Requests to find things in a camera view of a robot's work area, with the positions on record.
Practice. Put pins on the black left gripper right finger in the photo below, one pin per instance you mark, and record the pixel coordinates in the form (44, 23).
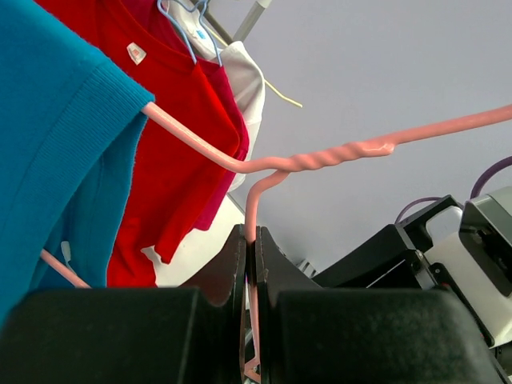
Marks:
(309, 334)

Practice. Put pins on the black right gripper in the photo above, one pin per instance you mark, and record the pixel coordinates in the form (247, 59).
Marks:
(403, 255)

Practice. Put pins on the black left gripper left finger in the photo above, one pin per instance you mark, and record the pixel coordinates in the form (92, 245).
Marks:
(38, 330)

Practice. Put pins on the red t shirt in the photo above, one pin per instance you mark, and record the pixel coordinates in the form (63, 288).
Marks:
(174, 188)

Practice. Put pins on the pink wire hanger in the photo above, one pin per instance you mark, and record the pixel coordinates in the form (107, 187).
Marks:
(320, 158)

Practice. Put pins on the blue t shirt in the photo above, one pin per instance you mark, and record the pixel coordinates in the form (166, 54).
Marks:
(70, 123)

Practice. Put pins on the light blue wire hanger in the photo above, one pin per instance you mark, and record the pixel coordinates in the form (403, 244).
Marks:
(163, 7)

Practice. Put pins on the white t shirt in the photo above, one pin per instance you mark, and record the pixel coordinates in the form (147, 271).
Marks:
(244, 75)

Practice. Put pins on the metal clothes rack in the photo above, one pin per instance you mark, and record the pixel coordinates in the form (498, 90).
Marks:
(248, 23)

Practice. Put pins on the white garment tag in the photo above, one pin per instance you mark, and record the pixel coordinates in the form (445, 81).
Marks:
(136, 53)

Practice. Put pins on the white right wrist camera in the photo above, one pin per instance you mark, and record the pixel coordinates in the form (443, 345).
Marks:
(478, 258)

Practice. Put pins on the cream wire hanger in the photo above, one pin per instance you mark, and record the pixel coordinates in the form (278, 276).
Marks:
(268, 84)

